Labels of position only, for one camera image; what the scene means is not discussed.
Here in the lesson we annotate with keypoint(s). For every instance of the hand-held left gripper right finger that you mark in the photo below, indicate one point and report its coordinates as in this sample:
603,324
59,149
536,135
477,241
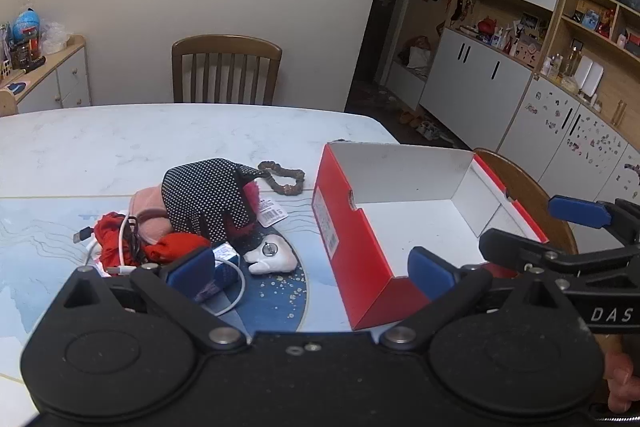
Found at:
432,272

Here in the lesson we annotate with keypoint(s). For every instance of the blue tissue packet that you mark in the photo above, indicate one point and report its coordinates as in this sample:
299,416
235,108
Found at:
225,274

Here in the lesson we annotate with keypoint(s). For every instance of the white plush toy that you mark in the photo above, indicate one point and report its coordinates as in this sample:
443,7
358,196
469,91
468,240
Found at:
280,259

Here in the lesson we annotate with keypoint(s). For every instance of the red pot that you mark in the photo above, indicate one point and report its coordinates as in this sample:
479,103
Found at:
486,27

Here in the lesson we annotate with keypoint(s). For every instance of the clear plastic bag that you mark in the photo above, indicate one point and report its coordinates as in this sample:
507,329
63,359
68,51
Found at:
52,37

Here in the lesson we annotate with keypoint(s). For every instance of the red shoe box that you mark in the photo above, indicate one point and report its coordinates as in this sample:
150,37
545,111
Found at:
360,257

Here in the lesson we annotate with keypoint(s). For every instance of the person's right hand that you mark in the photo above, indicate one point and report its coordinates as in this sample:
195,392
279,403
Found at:
620,382

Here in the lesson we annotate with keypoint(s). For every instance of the bright pink fuzzy hat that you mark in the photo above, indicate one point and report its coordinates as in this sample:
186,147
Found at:
250,197

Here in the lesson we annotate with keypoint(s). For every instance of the brown scrunchie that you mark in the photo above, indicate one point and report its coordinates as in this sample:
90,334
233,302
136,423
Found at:
290,187

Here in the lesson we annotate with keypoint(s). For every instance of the round-backed wooden chair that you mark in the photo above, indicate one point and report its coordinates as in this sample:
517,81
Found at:
530,192

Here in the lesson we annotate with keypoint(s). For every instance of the pale blue printed table mat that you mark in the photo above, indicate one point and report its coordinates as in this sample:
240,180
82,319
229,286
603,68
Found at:
40,227

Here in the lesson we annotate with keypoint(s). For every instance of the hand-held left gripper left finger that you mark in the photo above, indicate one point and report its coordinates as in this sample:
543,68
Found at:
192,269

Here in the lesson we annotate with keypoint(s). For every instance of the pale pink knitted hat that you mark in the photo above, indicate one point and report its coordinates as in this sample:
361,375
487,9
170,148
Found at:
147,212

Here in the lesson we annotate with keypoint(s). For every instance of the white shopping bag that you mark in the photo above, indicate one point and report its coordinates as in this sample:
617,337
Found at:
417,54

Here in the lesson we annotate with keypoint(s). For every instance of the blue globe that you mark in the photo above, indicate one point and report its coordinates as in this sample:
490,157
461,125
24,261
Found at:
26,24

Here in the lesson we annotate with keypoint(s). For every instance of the white price tag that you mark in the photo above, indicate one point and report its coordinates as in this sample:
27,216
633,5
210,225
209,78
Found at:
270,212

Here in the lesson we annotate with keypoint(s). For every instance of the white flat appliance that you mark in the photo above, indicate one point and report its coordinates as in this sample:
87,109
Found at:
589,76

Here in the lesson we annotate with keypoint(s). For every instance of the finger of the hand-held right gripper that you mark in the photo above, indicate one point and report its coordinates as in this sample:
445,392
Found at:
580,212
510,247

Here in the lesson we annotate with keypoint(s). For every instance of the red cloth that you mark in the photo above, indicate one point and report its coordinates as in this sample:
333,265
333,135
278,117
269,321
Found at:
175,247

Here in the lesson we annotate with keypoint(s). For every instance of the white wooden sideboard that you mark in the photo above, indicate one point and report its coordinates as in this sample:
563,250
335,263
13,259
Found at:
70,77

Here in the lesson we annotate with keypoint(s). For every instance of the white wooden wall cabinet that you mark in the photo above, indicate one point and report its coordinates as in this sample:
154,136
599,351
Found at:
475,77

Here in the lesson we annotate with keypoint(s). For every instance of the slatted wooden chair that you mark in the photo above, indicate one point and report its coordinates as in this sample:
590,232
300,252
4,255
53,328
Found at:
225,44

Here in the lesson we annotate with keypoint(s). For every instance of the black dotted glove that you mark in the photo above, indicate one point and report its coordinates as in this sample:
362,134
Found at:
205,192

